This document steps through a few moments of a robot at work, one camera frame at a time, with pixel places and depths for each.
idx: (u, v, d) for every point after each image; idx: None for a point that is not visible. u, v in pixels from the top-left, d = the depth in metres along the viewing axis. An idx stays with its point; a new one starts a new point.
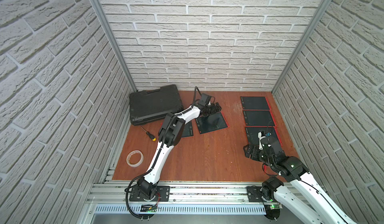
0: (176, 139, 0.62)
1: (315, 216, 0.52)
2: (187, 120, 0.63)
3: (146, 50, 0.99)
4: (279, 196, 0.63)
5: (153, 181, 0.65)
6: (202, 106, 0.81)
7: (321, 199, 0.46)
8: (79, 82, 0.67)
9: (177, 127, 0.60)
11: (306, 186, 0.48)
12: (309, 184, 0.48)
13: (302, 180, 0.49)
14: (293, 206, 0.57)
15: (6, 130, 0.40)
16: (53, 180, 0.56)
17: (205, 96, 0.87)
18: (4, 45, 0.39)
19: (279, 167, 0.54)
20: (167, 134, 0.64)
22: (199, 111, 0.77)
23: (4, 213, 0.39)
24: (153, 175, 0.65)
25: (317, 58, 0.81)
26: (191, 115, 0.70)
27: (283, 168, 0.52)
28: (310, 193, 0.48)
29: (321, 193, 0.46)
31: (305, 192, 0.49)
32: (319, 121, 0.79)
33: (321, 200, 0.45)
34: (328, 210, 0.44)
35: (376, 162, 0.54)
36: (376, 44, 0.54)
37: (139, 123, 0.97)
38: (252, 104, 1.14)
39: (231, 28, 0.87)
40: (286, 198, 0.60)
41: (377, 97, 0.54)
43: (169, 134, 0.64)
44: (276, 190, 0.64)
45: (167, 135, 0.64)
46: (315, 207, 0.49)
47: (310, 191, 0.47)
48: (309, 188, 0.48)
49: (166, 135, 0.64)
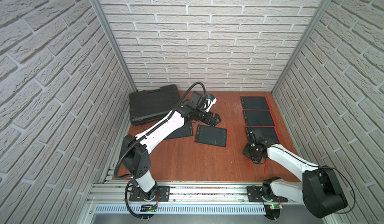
0: (136, 170, 0.45)
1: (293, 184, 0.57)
2: (160, 137, 0.49)
3: (146, 50, 0.99)
4: (273, 185, 0.64)
5: (145, 189, 0.63)
6: (193, 108, 0.57)
7: (287, 155, 0.54)
8: (79, 82, 0.67)
9: (136, 158, 0.44)
11: (273, 149, 0.60)
12: (278, 147, 0.60)
13: (270, 147, 0.61)
14: (284, 186, 0.59)
15: (6, 130, 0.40)
16: (53, 180, 0.56)
17: (196, 96, 0.61)
18: (4, 45, 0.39)
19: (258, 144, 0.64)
20: (128, 162, 0.47)
22: (181, 119, 0.54)
23: (4, 213, 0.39)
24: (144, 187, 0.62)
25: (317, 58, 0.81)
26: (162, 132, 0.49)
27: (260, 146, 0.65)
28: (280, 154, 0.57)
29: (288, 152, 0.56)
31: (274, 154, 0.60)
32: (319, 121, 0.79)
33: (287, 157, 0.54)
34: (288, 158, 0.53)
35: (376, 162, 0.54)
36: (376, 44, 0.54)
37: (140, 123, 0.97)
38: (252, 104, 1.14)
39: (231, 28, 0.87)
40: (279, 185, 0.61)
41: (377, 97, 0.53)
43: (130, 162, 0.46)
44: (272, 184, 0.65)
45: (128, 163, 0.47)
46: (286, 165, 0.55)
47: (279, 152, 0.57)
48: (277, 150, 0.59)
49: (128, 163, 0.46)
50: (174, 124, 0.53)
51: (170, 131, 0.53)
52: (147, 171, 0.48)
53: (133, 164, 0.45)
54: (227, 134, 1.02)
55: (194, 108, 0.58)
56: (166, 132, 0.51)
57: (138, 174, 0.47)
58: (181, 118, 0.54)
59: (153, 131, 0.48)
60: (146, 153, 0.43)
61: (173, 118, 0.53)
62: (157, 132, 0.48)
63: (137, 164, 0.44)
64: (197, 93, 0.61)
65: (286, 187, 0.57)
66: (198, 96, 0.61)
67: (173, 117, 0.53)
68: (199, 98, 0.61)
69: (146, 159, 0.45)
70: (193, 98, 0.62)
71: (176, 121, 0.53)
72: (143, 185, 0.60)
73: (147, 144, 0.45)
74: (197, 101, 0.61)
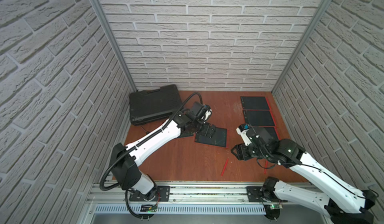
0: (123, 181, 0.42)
1: (314, 195, 0.53)
2: (151, 149, 0.47)
3: (146, 50, 0.99)
4: (279, 192, 0.62)
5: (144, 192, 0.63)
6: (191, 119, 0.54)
7: (326, 179, 0.42)
8: (79, 82, 0.67)
9: (124, 169, 0.41)
11: (308, 170, 0.44)
12: (310, 165, 0.44)
13: (303, 164, 0.44)
14: (293, 195, 0.58)
15: (6, 129, 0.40)
16: (53, 180, 0.56)
17: (197, 107, 0.59)
18: (4, 45, 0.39)
19: (275, 155, 0.48)
20: (117, 172, 0.44)
22: (177, 131, 0.51)
23: (4, 213, 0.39)
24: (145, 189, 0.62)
25: (317, 58, 0.81)
26: (153, 142, 0.46)
27: (280, 156, 0.46)
28: (314, 175, 0.44)
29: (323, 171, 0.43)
31: (306, 173, 0.45)
32: (319, 121, 0.79)
33: (326, 181, 0.42)
34: (334, 186, 0.41)
35: (376, 162, 0.54)
36: (376, 44, 0.54)
37: (139, 123, 0.97)
38: (252, 104, 1.14)
39: (231, 28, 0.87)
40: (289, 193, 0.59)
41: (377, 97, 0.54)
43: (118, 173, 0.44)
44: (276, 189, 0.64)
45: (117, 173, 0.44)
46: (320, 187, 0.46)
47: (313, 173, 0.43)
48: (311, 170, 0.43)
49: (116, 173, 0.44)
50: (170, 135, 0.50)
51: (165, 141, 0.50)
52: (136, 182, 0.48)
53: (121, 175, 0.43)
54: (227, 134, 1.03)
55: (192, 119, 0.54)
56: (159, 142, 0.48)
57: (126, 185, 0.44)
58: (178, 128, 0.51)
59: (145, 142, 0.45)
60: (134, 166, 0.41)
61: (168, 128, 0.50)
62: (149, 143, 0.45)
63: (125, 176, 0.41)
64: (198, 104, 0.58)
65: (297, 197, 0.56)
66: (199, 107, 0.58)
67: (169, 127, 0.50)
68: (199, 109, 0.58)
69: (136, 171, 0.44)
70: (193, 109, 0.59)
71: (171, 132, 0.50)
72: (140, 187, 0.59)
73: (136, 155, 0.42)
74: (197, 112, 0.58)
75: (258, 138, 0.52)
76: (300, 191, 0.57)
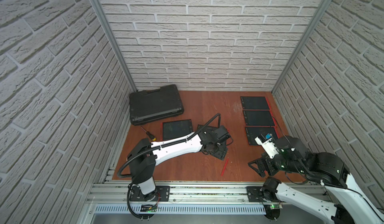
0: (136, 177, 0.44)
1: (319, 204, 0.53)
2: (171, 155, 0.49)
3: (146, 50, 0.99)
4: (280, 194, 0.62)
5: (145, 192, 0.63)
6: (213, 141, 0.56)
7: (365, 205, 0.38)
8: (79, 82, 0.67)
9: (143, 165, 0.42)
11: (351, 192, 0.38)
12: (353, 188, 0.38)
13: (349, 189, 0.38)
14: (297, 201, 0.58)
15: (6, 130, 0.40)
16: (53, 180, 0.56)
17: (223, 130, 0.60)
18: (4, 45, 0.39)
19: (319, 173, 0.39)
20: (134, 166, 0.45)
22: (199, 147, 0.53)
23: (4, 213, 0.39)
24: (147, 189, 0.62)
25: (317, 58, 0.81)
26: (175, 148, 0.47)
27: (324, 174, 0.39)
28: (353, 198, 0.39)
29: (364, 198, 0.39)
31: (343, 194, 0.40)
32: (319, 121, 0.79)
33: (364, 207, 0.38)
34: (370, 215, 0.38)
35: (375, 162, 0.54)
36: (376, 44, 0.54)
37: (140, 123, 0.97)
38: (252, 104, 1.14)
39: (230, 28, 0.87)
40: (292, 198, 0.59)
41: (377, 97, 0.54)
43: (134, 167, 0.45)
44: (277, 191, 0.64)
45: (134, 168, 0.45)
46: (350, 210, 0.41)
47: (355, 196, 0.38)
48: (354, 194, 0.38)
49: (133, 166, 0.46)
50: (191, 148, 0.52)
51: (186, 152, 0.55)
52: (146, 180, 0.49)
53: (137, 170, 0.44)
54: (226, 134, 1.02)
55: (215, 139, 0.55)
56: (180, 150, 0.50)
57: (136, 180, 0.46)
58: (200, 144, 0.52)
59: (168, 146, 0.47)
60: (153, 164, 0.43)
61: (192, 140, 0.51)
62: (171, 148, 0.47)
63: (140, 172, 0.43)
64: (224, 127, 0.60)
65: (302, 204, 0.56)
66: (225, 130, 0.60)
67: (192, 139, 0.52)
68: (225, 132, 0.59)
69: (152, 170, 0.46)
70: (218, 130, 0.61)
71: (193, 145, 0.51)
72: (143, 186, 0.59)
73: (158, 155, 0.44)
74: (221, 135, 0.60)
75: (294, 152, 0.44)
76: (306, 198, 0.57)
